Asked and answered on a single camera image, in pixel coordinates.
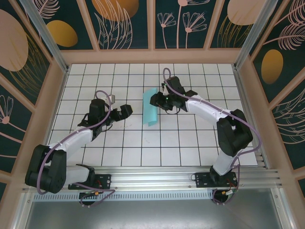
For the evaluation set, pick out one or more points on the wall panel with pink flowers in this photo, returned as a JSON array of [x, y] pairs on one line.
[[171, 35]]

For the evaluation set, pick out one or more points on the aluminium table side rail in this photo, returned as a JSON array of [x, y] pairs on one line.
[[247, 119]]

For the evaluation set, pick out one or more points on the wall panel with pink leaves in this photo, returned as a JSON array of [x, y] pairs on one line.
[[290, 124]]

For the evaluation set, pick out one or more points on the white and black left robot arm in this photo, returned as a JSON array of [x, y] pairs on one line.
[[71, 140]]

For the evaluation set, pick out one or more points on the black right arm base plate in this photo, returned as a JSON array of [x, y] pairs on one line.
[[202, 181]]

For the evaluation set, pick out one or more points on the aluminium corner post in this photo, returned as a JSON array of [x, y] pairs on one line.
[[253, 31], [46, 31]]

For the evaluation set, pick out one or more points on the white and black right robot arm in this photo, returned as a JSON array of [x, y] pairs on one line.
[[207, 108]]

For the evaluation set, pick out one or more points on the wall panel with leaf outlines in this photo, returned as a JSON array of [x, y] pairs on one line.
[[114, 14]]

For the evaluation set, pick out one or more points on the wall panel with single flower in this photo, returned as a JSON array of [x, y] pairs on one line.
[[12, 143]]

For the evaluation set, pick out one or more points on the aluminium mounting rail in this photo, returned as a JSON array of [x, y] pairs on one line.
[[152, 179]]

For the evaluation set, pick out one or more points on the wall panel with gold lines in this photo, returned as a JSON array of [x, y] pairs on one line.
[[14, 47]]

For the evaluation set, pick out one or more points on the grey metal sheet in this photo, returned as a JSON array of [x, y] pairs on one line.
[[152, 214]]

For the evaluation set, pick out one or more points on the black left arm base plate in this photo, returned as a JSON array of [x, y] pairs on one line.
[[104, 181]]

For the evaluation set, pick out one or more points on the wall panel with beige circle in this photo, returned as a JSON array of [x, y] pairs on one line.
[[238, 14]]

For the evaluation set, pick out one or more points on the yellow power connector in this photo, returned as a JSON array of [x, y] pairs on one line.
[[226, 192], [95, 193]]

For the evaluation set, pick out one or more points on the wall panel with feather outlines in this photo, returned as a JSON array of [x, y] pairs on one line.
[[271, 66]]

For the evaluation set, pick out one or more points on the turquoise cloth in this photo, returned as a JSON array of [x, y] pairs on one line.
[[149, 112]]

